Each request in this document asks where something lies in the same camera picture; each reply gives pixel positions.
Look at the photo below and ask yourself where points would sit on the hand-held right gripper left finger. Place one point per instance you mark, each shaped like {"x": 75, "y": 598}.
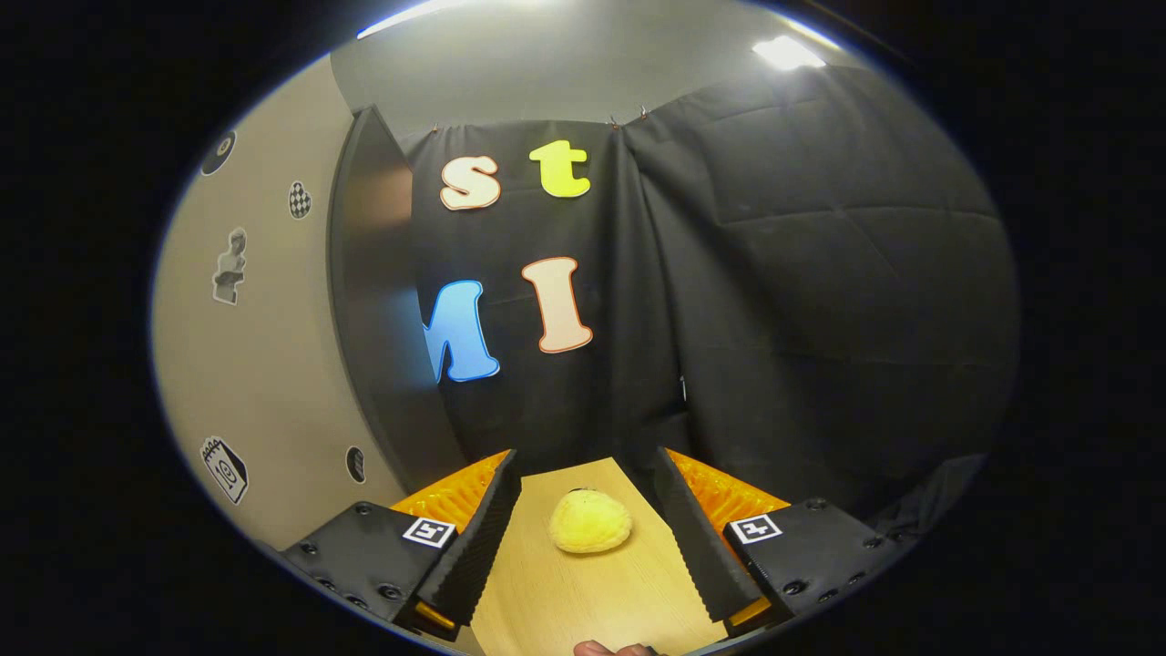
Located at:
{"x": 478, "y": 547}

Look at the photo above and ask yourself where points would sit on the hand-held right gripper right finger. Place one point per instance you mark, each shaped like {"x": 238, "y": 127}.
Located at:
{"x": 697, "y": 556}

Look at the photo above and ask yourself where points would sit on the yellow plush toy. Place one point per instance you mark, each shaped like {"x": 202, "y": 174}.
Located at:
{"x": 590, "y": 524}

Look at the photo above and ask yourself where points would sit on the black backdrop cloth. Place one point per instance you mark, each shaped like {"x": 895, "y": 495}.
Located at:
{"x": 802, "y": 273}

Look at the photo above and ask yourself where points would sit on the small ceiling light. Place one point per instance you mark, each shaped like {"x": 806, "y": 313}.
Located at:
{"x": 788, "y": 53}

